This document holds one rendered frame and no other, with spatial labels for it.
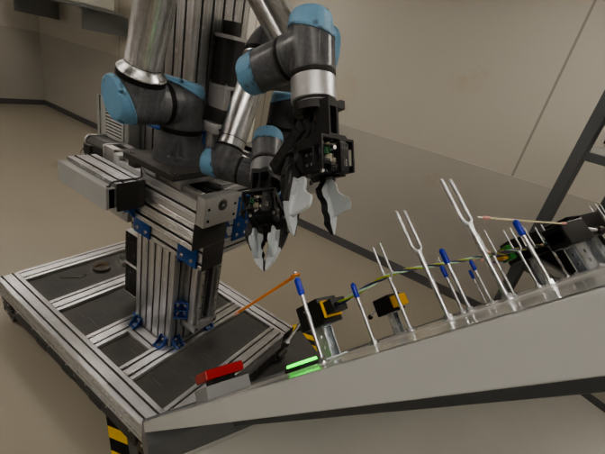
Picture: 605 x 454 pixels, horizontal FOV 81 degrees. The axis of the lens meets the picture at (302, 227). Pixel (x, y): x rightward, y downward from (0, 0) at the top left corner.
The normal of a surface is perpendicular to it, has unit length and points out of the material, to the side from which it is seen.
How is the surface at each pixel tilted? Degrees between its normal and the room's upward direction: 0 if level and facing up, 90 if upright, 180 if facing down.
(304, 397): 90
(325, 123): 85
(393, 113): 90
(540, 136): 90
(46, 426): 0
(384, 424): 0
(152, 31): 105
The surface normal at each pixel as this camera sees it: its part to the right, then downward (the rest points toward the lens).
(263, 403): -0.83, 0.06
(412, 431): 0.21, -0.89
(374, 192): -0.54, 0.24
